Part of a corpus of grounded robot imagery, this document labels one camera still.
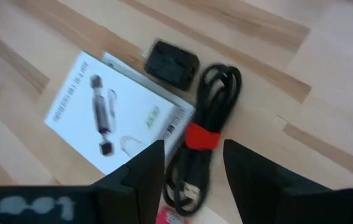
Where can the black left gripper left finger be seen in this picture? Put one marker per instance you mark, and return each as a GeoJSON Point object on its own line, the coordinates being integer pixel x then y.
{"type": "Point", "coordinates": [145, 186]}

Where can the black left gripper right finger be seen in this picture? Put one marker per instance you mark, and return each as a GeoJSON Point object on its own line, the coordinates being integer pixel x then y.
{"type": "Point", "coordinates": [257, 193]}

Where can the white card reader box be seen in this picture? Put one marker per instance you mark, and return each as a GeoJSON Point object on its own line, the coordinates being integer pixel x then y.
{"type": "Point", "coordinates": [79, 118]}

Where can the black power adapter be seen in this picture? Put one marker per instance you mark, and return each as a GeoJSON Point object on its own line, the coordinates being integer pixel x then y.
{"type": "Point", "coordinates": [171, 65]}

